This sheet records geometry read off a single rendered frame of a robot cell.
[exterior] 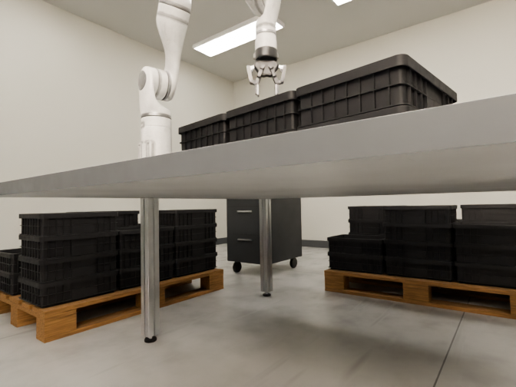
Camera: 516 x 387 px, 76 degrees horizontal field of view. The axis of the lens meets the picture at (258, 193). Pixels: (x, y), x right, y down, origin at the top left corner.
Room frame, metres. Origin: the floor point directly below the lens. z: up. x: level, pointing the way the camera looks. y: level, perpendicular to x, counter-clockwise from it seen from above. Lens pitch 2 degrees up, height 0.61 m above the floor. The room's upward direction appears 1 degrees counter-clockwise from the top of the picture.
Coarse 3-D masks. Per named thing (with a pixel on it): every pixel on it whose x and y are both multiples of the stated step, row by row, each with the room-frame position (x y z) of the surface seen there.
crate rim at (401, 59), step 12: (384, 60) 0.71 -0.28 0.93; (396, 60) 0.70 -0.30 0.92; (408, 60) 0.70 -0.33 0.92; (348, 72) 0.78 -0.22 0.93; (360, 72) 0.76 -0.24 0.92; (372, 72) 0.73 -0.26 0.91; (420, 72) 0.75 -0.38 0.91; (312, 84) 0.85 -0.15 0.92; (324, 84) 0.82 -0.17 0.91; (444, 84) 0.87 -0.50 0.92; (456, 96) 0.95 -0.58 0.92
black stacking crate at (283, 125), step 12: (264, 108) 0.99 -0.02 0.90; (276, 108) 0.95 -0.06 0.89; (288, 108) 0.92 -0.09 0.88; (300, 108) 0.93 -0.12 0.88; (240, 120) 1.07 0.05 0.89; (252, 120) 1.03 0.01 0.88; (264, 120) 0.98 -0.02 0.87; (276, 120) 0.96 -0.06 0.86; (288, 120) 0.92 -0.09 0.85; (300, 120) 0.93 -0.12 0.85; (240, 132) 1.07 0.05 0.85; (252, 132) 1.03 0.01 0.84; (264, 132) 0.99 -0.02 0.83; (276, 132) 0.94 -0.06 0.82
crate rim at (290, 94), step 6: (276, 96) 0.94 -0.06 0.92; (282, 96) 0.92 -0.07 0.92; (288, 96) 0.91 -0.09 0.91; (294, 96) 0.91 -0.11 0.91; (258, 102) 0.99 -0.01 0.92; (264, 102) 0.97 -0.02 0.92; (270, 102) 0.96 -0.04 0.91; (276, 102) 0.94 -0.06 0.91; (240, 108) 1.05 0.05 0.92; (246, 108) 1.03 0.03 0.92; (252, 108) 1.01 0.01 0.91; (258, 108) 0.99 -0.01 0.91; (228, 114) 1.09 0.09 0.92; (234, 114) 1.07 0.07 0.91; (228, 120) 1.12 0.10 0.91
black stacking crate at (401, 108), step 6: (390, 108) 0.71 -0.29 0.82; (396, 108) 0.70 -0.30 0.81; (402, 108) 0.69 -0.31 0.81; (408, 108) 0.69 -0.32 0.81; (414, 108) 0.71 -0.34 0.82; (360, 114) 0.76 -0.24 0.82; (366, 114) 0.75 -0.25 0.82; (372, 114) 0.74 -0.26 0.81; (378, 114) 0.73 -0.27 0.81; (384, 114) 0.72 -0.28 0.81; (390, 114) 0.71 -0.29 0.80; (336, 120) 0.80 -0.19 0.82; (342, 120) 0.79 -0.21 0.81; (348, 120) 0.78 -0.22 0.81; (354, 120) 0.77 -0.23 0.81; (306, 126) 0.87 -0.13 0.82; (312, 126) 0.85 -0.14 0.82; (318, 126) 0.84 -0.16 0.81
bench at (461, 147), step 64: (320, 128) 0.37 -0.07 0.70; (384, 128) 0.32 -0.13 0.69; (448, 128) 0.29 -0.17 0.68; (512, 128) 0.26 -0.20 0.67; (0, 192) 1.02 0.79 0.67; (64, 192) 0.91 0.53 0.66; (128, 192) 0.98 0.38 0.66; (192, 192) 1.06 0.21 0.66; (256, 192) 1.15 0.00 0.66; (320, 192) 1.26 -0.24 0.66; (384, 192) 1.40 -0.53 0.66; (448, 192) 1.57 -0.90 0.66
